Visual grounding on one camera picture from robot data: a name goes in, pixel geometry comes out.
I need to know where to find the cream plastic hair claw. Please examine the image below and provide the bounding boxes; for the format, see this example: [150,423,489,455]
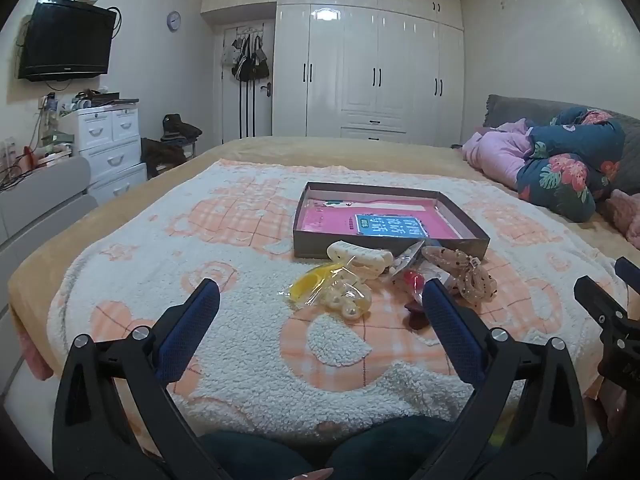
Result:
[327,241,396,280]

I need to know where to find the hanging bags on door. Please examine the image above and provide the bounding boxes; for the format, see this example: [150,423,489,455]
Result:
[222,35,271,83]

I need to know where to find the red hair accessory clear packet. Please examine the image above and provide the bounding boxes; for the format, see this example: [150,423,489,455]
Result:
[390,242,429,293]

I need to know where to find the white drawer chest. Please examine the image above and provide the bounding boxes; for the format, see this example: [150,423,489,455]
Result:
[60,102,149,206]

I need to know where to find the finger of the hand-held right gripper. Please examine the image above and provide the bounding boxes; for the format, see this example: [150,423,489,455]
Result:
[615,256,640,287]
[573,275,640,343]

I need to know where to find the clear pearl hair claw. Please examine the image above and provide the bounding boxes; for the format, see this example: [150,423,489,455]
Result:
[320,272,374,321]

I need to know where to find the pile of dark clothes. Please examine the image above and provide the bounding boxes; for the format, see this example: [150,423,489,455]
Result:
[160,114,203,144]

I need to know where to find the blue printed booklet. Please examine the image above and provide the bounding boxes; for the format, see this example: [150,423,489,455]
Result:
[355,213,430,239]

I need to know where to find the floral and pink bedding pile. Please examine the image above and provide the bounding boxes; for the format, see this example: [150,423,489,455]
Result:
[482,94,640,223]

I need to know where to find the white built-in wardrobe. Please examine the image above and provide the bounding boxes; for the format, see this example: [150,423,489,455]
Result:
[201,0,466,148]

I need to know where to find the white and orange fleece blanket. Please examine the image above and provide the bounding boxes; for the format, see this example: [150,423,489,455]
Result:
[47,159,626,456]

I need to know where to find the floral dark blue quilt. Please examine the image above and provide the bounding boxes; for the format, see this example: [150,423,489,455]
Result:
[516,107,627,221]

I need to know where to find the black wall television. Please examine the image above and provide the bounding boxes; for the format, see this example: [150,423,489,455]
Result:
[18,0,117,82]

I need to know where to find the pink quilt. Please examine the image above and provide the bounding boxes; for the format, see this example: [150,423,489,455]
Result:
[461,119,535,192]

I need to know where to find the shallow brown cardboard box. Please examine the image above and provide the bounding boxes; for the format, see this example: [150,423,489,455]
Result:
[292,181,491,260]

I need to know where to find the person's dark trouser legs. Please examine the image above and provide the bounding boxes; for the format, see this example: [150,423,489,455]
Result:
[200,414,453,480]

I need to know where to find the maroon hair clip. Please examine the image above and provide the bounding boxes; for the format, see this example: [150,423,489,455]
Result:
[404,290,437,332]

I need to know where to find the grey chair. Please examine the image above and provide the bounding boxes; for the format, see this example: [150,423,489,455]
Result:
[0,156,99,261]

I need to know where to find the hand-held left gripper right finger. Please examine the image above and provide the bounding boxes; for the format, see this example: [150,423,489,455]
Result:
[422,278,588,480]

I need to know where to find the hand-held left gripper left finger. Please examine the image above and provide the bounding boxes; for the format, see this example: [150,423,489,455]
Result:
[52,278,236,480]

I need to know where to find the yellow hair clip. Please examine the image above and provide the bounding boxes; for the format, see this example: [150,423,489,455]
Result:
[289,262,341,307]

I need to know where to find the white door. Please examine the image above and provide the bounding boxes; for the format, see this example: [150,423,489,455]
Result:
[220,22,276,145]

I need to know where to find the clutter on drawer chest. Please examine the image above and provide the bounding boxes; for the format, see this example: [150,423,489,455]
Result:
[72,88,140,110]

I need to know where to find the dark brown cloth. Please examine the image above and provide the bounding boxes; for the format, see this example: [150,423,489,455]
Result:
[141,137,190,179]

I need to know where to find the bed with tan sheet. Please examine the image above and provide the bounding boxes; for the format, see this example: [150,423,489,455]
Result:
[7,136,640,401]

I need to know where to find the dotted beige bow hair clip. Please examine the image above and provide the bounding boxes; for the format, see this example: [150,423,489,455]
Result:
[421,245,499,309]

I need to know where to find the pink knitted cloth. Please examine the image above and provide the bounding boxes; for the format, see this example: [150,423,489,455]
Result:
[610,189,640,252]

